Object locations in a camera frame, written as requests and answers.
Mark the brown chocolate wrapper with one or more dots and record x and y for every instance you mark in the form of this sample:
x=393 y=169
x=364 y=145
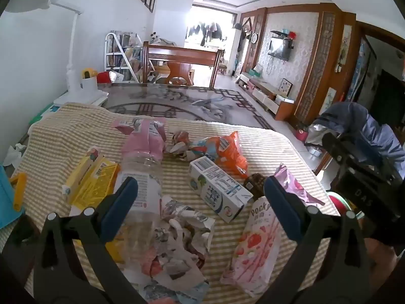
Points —
x=254 y=183

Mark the clear plastic bottle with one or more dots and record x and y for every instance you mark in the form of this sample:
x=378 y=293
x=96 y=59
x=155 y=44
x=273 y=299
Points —
x=142 y=171

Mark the wall television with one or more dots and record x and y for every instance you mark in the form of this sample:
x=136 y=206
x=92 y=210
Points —
x=280 y=49

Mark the yellow toy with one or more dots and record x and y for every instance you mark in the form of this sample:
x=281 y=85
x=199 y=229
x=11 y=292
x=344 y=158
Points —
x=88 y=72

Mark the yellow bear print box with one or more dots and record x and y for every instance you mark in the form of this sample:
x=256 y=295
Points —
x=95 y=183

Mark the small crumpled printed paper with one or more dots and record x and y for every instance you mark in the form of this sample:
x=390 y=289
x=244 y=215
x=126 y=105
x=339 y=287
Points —
x=178 y=142

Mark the silver packet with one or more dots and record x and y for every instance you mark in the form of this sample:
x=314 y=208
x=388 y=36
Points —
x=116 y=76

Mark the white cup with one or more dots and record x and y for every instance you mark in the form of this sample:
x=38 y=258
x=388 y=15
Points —
x=88 y=84

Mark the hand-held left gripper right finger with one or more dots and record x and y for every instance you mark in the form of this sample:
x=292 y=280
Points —
x=281 y=207

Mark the red container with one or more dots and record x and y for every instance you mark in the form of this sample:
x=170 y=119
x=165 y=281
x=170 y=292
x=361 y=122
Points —
x=102 y=77

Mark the small framed picture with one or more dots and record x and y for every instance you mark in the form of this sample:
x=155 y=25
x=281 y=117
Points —
x=286 y=87

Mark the orange snack bag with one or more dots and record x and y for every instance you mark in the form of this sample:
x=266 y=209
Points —
x=227 y=155

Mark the large crumpled printed paper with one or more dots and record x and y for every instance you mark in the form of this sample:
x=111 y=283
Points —
x=180 y=243

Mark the hanging clothes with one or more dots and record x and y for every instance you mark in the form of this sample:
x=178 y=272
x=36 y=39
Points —
x=207 y=31

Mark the blue toy stand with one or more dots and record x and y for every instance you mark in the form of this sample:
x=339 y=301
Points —
x=8 y=202

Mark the hanging wall scroll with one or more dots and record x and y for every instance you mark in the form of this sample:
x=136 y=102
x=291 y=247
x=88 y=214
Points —
x=345 y=47

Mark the metal bowl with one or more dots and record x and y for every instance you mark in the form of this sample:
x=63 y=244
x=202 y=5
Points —
x=315 y=152

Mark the wooden television cabinet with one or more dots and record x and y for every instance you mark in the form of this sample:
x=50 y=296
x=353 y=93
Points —
x=272 y=98

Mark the yellow checked tablecloth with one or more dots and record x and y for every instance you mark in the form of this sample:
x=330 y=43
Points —
x=79 y=133

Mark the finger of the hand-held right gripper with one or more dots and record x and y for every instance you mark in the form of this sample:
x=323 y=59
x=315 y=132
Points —
x=337 y=150

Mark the white blue milk carton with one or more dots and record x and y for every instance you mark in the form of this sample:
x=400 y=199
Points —
x=218 y=190

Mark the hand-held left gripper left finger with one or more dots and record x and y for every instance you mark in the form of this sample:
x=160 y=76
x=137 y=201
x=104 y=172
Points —
x=121 y=204

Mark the white tissue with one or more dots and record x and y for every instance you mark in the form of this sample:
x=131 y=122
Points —
x=14 y=155

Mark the wall shelf with items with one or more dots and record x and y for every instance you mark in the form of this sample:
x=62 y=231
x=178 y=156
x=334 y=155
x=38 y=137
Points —
x=284 y=34

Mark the teal board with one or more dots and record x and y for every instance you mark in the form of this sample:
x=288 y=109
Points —
x=41 y=112

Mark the white metal rack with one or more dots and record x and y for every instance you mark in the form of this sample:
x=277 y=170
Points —
x=121 y=53

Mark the blue grey jacket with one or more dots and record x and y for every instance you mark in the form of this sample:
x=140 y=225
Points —
x=364 y=126

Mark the purple snack wrapper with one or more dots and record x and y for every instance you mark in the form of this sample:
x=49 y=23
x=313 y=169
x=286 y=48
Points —
x=297 y=186

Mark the wooden chair with jacket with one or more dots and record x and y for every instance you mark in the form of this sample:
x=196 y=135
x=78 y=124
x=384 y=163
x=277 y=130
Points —
x=322 y=166

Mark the round wall clock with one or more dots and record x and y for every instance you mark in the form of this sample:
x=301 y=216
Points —
x=255 y=37

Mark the pink strawberry biscuit box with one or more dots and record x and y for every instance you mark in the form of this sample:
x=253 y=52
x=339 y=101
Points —
x=256 y=247

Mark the person's right forearm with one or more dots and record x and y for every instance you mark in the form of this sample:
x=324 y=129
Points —
x=379 y=259

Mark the white desk lamp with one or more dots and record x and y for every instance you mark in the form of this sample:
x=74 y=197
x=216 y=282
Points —
x=72 y=79

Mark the small red pot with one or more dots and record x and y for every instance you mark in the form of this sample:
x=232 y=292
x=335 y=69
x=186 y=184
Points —
x=302 y=135

